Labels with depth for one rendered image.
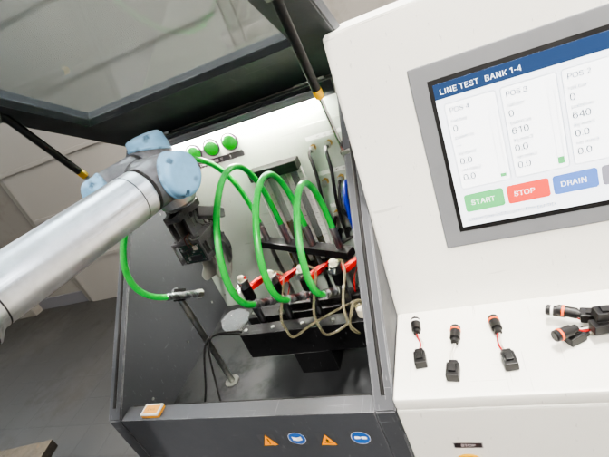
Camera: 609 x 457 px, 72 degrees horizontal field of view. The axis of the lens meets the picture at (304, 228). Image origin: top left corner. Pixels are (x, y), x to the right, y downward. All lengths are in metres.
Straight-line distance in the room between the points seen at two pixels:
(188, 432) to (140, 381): 0.21
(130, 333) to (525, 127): 1.00
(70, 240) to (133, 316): 0.63
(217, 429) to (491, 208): 0.73
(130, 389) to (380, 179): 0.79
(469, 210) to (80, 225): 0.66
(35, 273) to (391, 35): 0.67
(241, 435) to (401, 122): 0.73
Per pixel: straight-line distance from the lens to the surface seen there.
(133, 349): 1.19
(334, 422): 0.88
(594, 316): 0.84
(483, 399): 0.79
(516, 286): 0.92
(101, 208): 0.61
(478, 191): 0.85
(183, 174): 0.67
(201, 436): 1.07
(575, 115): 0.85
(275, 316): 1.10
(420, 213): 0.86
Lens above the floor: 1.60
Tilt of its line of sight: 25 degrees down
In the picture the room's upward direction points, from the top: 23 degrees counter-clockwise
